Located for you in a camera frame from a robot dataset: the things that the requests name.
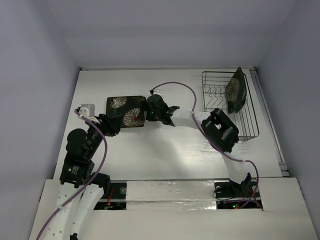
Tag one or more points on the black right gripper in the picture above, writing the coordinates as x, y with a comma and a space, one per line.
148, 110

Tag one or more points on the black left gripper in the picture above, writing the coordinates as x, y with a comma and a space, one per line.
111, 124

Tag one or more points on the black floral square plate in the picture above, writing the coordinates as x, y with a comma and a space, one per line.
132, 109

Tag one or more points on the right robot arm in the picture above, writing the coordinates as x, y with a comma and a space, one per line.
221, 133

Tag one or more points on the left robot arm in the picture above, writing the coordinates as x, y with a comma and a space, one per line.
80, 185

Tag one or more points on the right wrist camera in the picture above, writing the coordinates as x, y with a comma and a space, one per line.
156, 91

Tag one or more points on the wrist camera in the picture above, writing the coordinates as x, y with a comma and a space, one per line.
156, 91
86, 110

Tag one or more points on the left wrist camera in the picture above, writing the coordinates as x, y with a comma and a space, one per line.
86, 110

